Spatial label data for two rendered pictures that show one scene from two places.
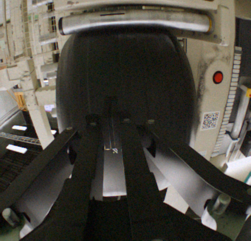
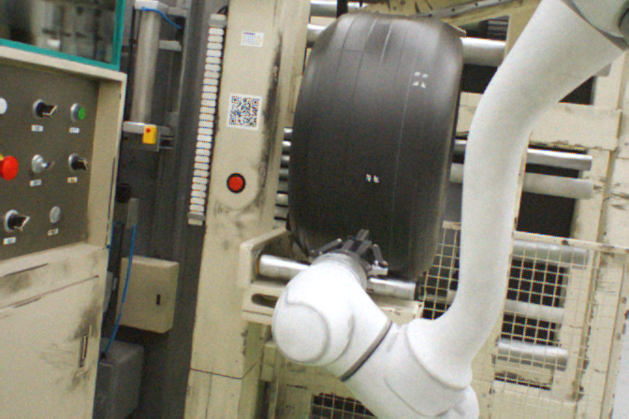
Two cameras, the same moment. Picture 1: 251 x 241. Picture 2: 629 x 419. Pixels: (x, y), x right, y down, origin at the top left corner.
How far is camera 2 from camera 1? 1.08 m
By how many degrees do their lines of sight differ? 34
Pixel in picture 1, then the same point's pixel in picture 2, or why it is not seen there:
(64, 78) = (416, 244)
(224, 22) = (244, 271)
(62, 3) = (405, 315)
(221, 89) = (228, 164)
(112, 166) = (383, 159)
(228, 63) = (217, 203)
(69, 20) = (405, 295)
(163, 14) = not seen: hidden behind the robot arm
